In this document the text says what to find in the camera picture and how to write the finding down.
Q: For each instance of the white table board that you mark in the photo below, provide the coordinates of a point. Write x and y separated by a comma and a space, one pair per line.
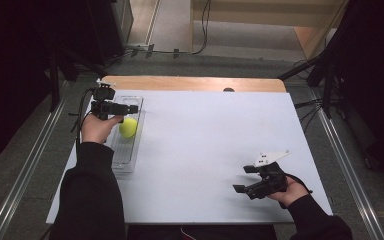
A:
196, 166

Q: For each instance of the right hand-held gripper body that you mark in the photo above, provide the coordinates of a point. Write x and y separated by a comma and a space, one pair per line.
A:
270, 181

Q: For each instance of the black cabinet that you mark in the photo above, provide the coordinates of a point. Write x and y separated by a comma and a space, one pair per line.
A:
110, 26

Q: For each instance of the light wooden bench frame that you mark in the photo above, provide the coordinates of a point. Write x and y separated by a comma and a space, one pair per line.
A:
263, 13

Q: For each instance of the small dark round table fitting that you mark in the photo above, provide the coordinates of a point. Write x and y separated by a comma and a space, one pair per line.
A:
228, 89

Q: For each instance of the black curtain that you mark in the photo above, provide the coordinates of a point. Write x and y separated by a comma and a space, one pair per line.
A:
376, 83
10, 73

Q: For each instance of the person's right hand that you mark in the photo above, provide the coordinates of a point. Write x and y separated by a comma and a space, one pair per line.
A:
291, 192

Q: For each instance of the aluminium floor rail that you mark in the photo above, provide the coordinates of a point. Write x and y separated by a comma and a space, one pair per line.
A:
346, 166
30, 166

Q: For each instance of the person's dark lap clothing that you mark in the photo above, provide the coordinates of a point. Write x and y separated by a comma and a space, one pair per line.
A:
220, 233

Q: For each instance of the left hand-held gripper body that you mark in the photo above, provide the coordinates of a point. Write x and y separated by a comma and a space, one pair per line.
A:
103, 103

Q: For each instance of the clear plastic container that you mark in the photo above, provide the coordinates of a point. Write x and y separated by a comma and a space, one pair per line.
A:
126, 153

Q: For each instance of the black metal stand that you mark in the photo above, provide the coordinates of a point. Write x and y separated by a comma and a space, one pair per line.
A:
326, 80
54, 83

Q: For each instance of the yellow tennis ball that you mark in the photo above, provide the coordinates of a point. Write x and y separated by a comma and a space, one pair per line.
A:
128, 128

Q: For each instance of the person's left hand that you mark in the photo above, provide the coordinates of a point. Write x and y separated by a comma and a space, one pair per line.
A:
96, 130

